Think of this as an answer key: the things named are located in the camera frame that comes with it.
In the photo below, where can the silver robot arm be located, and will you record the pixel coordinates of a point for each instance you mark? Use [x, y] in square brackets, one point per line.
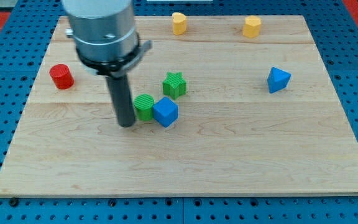
[105, 35]

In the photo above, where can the green star block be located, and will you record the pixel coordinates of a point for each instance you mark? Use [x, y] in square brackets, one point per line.
[174, 85]

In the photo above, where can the blue cube block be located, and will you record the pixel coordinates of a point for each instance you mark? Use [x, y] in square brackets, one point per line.
[165, 112]

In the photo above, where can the green cylinder block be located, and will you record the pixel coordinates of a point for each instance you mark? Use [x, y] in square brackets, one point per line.
[144, 107]

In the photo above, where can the wooden board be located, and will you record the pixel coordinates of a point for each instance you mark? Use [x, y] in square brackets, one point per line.
[232, 137]

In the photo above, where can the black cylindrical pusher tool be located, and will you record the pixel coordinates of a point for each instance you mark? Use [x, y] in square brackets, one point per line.
[122, 100]

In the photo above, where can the yellow heart block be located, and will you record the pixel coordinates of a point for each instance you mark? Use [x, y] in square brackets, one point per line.
[179, 23]

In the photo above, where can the blue triangle block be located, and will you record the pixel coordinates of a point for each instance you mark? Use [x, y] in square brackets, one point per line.
[277, 80]

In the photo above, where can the yellow hexagon block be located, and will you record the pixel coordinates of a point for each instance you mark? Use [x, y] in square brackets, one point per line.
[251, 27]

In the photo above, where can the red cylinder block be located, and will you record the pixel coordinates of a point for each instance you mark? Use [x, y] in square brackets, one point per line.
[61, 76]

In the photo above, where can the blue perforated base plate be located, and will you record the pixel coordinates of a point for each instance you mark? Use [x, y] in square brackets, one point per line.
[25, 31]

